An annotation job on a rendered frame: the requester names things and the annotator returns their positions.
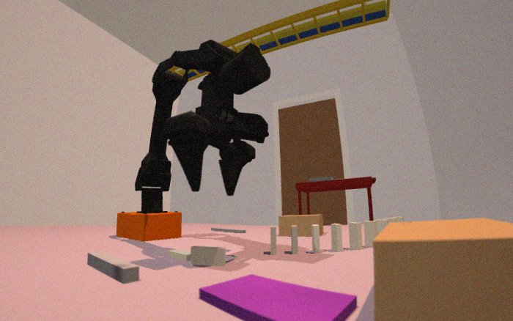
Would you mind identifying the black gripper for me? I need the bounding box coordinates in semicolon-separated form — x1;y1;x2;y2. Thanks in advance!
162;96;256;196

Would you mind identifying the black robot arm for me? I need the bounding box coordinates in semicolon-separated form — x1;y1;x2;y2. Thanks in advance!
135;40;270;214

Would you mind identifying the magenta flat block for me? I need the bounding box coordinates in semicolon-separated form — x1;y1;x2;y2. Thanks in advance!
199;274;357;321

